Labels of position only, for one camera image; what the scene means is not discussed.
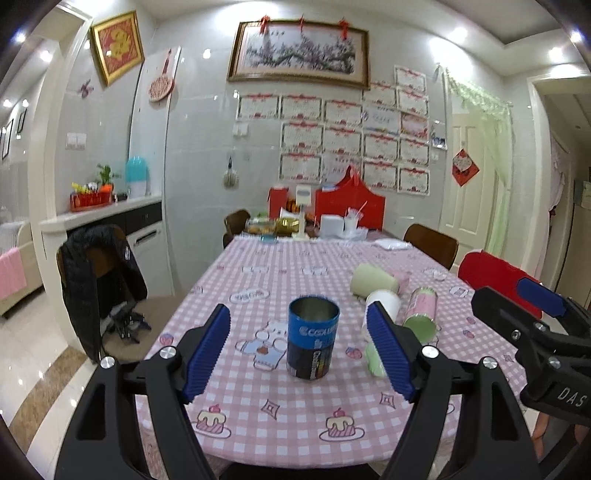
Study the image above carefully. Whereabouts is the pink checked tablecloth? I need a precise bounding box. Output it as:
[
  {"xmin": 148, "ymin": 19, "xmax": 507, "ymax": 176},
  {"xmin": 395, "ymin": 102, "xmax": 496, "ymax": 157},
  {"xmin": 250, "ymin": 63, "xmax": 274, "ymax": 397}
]
[{"xmin": 139, "ymin": 233, "xmax": 532, "ymax": 468}]

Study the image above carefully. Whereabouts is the brown wooden chair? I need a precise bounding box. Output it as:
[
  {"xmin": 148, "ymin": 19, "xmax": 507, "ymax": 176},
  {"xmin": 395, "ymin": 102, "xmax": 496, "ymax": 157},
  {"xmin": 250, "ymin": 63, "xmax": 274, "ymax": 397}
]
[
  {"xmin": 222, "ymin": 209, "xmax": 252, "ymax": 250},
  {"xmin": 403, "ymin": 224, "xmax": 459, "ymax": 271}
]

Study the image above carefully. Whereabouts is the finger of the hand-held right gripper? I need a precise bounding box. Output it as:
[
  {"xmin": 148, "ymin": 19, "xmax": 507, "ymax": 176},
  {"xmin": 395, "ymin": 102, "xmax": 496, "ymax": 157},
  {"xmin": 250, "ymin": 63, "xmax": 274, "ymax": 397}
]
[
  {"xmin": 516, "ymin": 276, "xmax": 591, "ymax": 340},
  {"xmin": 471, "ymin": 286, "xmax": 561, "ymax": 370}
]

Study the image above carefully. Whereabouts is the red round hanging ornament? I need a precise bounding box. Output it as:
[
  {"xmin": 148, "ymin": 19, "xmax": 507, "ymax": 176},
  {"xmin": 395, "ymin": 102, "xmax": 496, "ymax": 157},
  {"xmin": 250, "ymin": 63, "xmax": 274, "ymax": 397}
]
[{"xmin": 148, "ymin": 48, "xmax": 177, "ymax": 103}]

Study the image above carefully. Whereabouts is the cup of straws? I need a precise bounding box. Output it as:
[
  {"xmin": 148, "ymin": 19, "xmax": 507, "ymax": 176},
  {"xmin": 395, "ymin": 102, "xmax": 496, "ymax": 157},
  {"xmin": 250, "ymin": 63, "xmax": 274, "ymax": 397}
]
[{"xmin": 344, "ymin": 208, "xmax": 366, "ymax": 234}]

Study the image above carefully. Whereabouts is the pink and green tin cup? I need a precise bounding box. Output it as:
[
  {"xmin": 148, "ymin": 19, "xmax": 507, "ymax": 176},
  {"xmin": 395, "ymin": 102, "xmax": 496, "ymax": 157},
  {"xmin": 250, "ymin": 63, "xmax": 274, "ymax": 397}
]
[{"xmin": 403, "ymin": 286, "xmax": 438, "ymax": 344}]

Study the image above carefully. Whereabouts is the framed blossom painting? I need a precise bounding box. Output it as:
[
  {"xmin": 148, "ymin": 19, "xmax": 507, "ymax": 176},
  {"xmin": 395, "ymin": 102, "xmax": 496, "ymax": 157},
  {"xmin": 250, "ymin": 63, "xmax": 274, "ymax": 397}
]
[{"xmin": 227, "ymin": 19, "xmax": 371, "ymax": 90}]

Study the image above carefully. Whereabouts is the green lace curtain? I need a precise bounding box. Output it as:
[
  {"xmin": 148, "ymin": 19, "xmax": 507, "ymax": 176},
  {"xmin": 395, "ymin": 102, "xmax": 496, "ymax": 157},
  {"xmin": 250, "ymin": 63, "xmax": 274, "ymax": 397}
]
[{"xmin": 442, "ymin": 67, "xmax": 514, "ymax": 265}]

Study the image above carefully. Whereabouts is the black folded stroller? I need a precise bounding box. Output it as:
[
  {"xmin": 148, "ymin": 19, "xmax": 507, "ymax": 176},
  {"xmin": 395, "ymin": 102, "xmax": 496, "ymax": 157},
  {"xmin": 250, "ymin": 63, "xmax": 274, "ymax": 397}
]
[{"xmin": 104, "ymin": 302, "xmax": 151, "ymax": 345}]

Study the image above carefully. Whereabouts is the white paper cup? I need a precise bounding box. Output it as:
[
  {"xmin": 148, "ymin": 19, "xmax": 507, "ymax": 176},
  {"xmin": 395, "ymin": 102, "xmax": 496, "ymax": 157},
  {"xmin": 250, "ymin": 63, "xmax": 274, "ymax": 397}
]
[{"xmin": 362, "ymin": 289, "xmax": 402, "ymax": 343}]

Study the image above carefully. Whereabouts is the red box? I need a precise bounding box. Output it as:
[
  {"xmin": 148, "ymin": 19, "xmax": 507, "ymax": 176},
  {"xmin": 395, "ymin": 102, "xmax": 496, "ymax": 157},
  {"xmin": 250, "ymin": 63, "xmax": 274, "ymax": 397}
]
[{"xmin": 269, "ymin": 187, "xmax": 290, "ymax": 219}]

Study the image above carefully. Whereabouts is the potted green plant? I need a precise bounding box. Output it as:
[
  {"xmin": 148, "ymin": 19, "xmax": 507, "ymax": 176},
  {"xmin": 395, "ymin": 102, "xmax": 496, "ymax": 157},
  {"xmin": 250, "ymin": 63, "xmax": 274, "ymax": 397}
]
[{"xmin": 95, "ymin": 164, "xmax": 117, "ymax": 192}]

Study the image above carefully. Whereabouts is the pink towel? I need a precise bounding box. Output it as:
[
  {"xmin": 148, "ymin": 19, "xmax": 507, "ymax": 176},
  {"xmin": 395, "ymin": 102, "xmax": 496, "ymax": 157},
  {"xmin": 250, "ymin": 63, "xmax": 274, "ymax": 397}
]
[{"xmin": 0, "ymin": 248, "xmax": 27, "ymax": 301}]

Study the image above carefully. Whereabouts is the white counter cabinet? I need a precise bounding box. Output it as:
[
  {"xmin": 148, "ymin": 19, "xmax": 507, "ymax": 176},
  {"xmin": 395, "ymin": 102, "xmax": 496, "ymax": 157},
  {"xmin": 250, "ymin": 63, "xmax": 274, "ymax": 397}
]
[{"xmin": 39, "ymin": 196, "xmax": 164, "ymax": 296}]

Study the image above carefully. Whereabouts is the white door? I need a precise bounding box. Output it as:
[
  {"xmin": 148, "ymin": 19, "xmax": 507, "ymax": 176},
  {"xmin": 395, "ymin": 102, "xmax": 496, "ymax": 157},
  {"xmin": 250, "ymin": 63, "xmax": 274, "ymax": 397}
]
[{"xmin": 438, "ymin": 111, "xmax": 498, "ymax": 260}]

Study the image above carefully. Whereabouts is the red diamond door decoration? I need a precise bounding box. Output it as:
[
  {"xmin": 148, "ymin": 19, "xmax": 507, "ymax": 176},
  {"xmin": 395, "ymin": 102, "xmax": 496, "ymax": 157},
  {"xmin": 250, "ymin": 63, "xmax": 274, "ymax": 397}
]
[{"xmin": 451, "ymin": 148, "xmax": 481, "ymax": 188}]

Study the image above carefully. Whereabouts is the gold framed red picture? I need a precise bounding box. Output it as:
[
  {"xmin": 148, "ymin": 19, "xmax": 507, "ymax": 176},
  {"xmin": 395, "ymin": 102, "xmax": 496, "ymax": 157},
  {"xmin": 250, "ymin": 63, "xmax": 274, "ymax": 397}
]
[{"xmin": 90, "ymin": 11, "xmax": 146, "ymax": 88}]

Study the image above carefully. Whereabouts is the red tray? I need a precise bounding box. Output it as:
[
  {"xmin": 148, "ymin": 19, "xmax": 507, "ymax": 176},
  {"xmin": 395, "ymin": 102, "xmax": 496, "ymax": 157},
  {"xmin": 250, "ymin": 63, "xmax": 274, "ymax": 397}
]
[{"xmin": 69, "ymin": 191, "xmax": 114, "ymax": 212}]

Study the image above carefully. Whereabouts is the wall of framed certificates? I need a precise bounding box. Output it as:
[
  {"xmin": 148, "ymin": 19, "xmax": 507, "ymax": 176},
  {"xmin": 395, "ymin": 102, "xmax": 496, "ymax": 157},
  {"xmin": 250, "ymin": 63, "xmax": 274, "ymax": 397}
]
[{"xmin": 236, "ymin": 65, "xmax": 431, "ymax": 197}]

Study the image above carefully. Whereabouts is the red gift bag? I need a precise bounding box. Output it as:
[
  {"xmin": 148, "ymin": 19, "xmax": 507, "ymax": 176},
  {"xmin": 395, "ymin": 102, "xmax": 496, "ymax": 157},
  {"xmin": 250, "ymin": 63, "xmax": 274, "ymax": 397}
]
[{"xmin": 315, "ymin": 165, "xmax": 387, "ymax": 232}]

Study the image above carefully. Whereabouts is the teal water dispenser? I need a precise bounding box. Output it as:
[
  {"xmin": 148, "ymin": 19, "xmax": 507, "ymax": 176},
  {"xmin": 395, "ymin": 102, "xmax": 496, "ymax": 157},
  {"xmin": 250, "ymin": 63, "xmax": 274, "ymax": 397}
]
[{"xmin": 126, "ymin": 156, "xmax": 152, "ymax": 199}]

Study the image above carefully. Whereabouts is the black jacket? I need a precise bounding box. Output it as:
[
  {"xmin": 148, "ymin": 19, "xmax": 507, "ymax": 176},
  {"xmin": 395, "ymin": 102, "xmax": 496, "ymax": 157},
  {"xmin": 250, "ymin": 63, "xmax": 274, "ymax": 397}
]
[{"xmin": 58, "ymin": 224, "xmax": 148, "ymax": 365}]

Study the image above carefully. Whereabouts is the bowl of snacks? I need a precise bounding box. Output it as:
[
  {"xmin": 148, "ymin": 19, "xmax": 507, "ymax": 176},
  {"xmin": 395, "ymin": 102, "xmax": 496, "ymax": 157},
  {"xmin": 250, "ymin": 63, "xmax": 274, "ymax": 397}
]
[{"xmin": 246, "ymin": 217, "xmax": 278, "ymax": 237}]

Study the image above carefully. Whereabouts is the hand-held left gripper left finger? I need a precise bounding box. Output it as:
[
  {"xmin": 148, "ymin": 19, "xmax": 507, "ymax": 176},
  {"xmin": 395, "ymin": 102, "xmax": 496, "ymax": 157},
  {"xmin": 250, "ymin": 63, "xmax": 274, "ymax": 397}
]
[{"xmin": 54, "ymin": 304, "xmax": 232, "ymax": 480}]

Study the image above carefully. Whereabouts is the blue metal cup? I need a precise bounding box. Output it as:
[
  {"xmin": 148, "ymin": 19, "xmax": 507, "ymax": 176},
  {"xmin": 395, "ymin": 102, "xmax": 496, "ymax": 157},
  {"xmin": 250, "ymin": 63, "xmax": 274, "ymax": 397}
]
[{"xmin": 286, "ymin": 296, "xmax": 341, "ymax": 381}]

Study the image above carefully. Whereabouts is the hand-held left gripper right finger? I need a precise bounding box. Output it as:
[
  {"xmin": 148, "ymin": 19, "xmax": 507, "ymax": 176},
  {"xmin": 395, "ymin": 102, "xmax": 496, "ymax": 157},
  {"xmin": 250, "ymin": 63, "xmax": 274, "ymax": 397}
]
[{"xmin": 366, "ymin": 301, "xmax": 542, "ymax": 480}]

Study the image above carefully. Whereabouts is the small green cup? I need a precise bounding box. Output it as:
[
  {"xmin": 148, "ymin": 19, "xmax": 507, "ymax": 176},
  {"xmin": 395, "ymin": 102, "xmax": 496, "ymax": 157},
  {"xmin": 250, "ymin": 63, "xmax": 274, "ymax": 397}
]
[{"xmin": 365, "ymin": 342, "xmax": 389, "ymax": 378}]

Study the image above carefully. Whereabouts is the white table stand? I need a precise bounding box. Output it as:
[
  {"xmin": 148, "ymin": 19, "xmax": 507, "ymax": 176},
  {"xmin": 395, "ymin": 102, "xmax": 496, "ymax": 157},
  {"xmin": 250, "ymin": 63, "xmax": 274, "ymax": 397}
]
[{"xmin": 294, "ymin": 185, "xmax": 313, "ymax": 239}]

